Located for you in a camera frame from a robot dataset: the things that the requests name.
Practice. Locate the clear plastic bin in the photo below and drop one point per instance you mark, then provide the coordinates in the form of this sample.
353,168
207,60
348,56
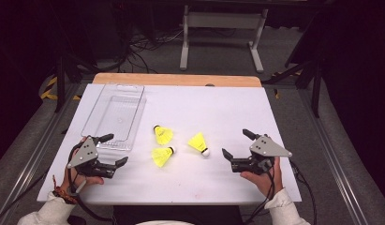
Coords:
118,109

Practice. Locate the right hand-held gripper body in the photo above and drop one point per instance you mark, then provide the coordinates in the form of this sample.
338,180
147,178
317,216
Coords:
266,148

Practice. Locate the aluminium rail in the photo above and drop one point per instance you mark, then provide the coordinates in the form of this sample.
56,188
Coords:
34,156
333,156

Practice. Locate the grey metal frame stand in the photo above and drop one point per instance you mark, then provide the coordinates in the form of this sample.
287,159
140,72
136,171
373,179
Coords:
223,20

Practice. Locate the yellow black floor tape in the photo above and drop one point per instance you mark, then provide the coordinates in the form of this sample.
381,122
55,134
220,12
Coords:
49,93

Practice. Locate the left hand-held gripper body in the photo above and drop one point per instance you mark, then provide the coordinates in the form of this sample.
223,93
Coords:
84,154

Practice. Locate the person's left hand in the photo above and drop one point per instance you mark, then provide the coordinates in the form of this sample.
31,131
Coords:
91,181

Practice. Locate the black metal stand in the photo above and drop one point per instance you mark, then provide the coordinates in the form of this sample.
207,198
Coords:
315,90
60,84

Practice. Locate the person's white shirt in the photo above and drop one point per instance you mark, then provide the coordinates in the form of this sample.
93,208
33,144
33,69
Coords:
165,223

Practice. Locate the white table mat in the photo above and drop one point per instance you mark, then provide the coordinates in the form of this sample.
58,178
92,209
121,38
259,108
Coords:
205,112

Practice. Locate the person's dark trousers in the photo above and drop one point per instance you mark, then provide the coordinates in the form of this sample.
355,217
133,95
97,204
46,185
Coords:
180,214

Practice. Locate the person's right hand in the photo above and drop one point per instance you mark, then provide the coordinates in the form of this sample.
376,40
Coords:
262,182

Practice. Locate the yellow shuttlecock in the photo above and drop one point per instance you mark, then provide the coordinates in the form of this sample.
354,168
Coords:
160,156
198,142
164,135

